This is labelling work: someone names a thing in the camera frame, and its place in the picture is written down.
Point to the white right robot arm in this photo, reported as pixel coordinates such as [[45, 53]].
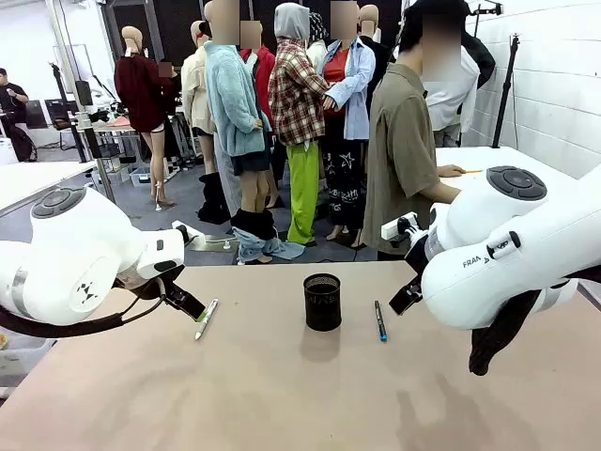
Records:
[[493, 235]]

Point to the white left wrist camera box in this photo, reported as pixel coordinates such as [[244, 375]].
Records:
[[190, 235]]

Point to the mannequin in black clothes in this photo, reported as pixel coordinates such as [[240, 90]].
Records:
[[380, 56]]

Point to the mannequin in red jacket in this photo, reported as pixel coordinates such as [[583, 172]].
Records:
[[264, 70]]

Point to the black mesh pen holder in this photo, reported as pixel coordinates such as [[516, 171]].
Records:
[[322, 305]]

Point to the orange pencil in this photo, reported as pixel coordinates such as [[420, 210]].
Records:
[[472, 172]]

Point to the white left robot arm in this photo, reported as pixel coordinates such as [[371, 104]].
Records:
[[70, 244]]

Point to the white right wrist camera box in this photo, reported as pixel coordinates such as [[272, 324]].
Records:
[[392, 229]]

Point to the person in olive shirt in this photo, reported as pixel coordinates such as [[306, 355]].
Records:
[[399, 141]]

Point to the black and blue pen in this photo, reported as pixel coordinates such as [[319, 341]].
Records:
[[380, 321]]

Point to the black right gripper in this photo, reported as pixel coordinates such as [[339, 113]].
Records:
[[417, 253]]

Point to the clear plastic bin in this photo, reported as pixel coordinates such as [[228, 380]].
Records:
[[23, 352]]

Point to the mannequin in plaid shirt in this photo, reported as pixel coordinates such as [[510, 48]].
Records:
[[296, 98]]

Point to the mannequin in white shirt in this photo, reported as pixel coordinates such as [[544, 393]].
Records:
[[451, 98]]

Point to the white side table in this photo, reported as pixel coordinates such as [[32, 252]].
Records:
[[516, 160]]

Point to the mannequin in light blue shirt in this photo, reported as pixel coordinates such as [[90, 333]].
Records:
[[354, 98]]

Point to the person's left hand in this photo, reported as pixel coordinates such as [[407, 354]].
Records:
[[451, 171]]

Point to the mannequin in cream jacket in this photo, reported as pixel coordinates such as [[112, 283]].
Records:
[[195, 89]]

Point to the white and green pen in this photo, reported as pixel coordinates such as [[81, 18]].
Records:
[[206, 318]]

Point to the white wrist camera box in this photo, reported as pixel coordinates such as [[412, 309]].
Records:
[[392, 229], [190, 235]]

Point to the mannequin in black jacket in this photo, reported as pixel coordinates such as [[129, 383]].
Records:
[[481, 56]]

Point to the white table with grey edge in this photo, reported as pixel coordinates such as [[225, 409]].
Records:
[[33, 181]]

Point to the person's right forearm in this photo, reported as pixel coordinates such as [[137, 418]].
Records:
[[443, 191]]

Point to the seated man in black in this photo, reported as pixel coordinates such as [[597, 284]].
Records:
[[11, 98]]

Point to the small clear storage box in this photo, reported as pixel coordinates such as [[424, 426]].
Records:
[[141, 176]]

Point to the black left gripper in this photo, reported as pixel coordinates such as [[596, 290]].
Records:
[[150, 282]]

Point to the mannequin in dark red sweater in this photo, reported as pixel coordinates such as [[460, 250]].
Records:
[[141, 89]]

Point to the grey work table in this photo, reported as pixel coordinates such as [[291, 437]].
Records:
[[101, 127]]

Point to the black tripod stand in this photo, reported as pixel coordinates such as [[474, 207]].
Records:
[[504, 108]]

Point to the mannequin in light blue fleece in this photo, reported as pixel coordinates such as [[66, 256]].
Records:
[[235, 103]]

